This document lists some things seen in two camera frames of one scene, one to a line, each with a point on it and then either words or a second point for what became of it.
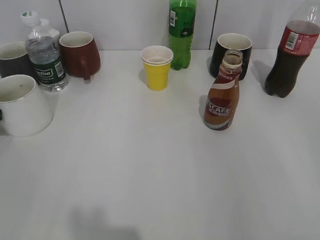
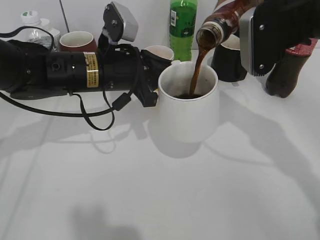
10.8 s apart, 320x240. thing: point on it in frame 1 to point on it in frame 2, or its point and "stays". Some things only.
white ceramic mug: [25, 111] to [189, 118]
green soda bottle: [182, 19] stays
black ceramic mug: [231, 41] stays
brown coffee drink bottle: [222, 103] to [223, 21]
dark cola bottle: [299, 40] stays
